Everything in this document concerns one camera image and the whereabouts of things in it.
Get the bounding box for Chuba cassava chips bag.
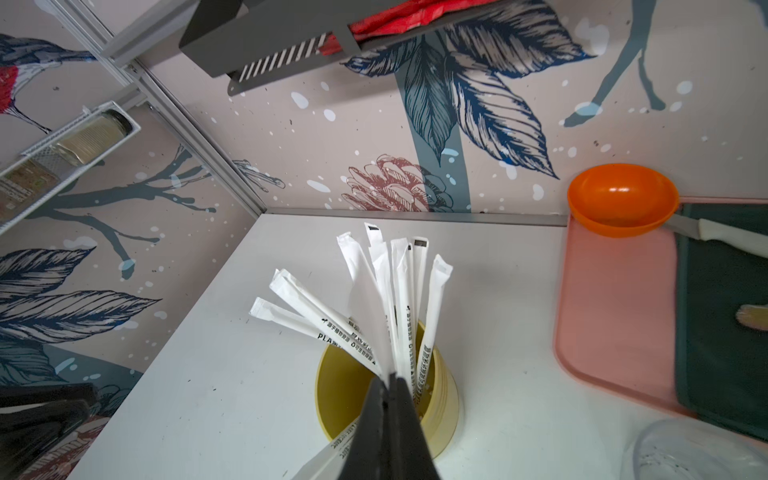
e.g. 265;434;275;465
348;0;498;48

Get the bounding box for yellow straw cup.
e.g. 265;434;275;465
315;346;460;458

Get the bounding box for clear plastic cup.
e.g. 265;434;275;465
619;418;767;479

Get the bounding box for orange bowl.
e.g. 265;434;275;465
567;163;680;238

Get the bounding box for wooden spoon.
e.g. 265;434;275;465
735;305;768;331

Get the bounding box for green mat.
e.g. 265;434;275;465
674;235;767;441

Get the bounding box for white wire spice rack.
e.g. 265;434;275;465
1;101;141;232

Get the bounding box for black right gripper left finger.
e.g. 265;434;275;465
338;378;390;480

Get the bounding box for pink tray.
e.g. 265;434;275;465
553;196;768;451

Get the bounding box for bundle wrapped straws in cup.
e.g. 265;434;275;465
250;224;453;479

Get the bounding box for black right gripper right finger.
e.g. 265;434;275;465
388;374;439;480

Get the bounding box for white handle knife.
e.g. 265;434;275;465
663;214;768;258

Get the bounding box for black wall basket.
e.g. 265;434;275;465
179;1;501;96

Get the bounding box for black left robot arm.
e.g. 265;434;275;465
1;383;97;479

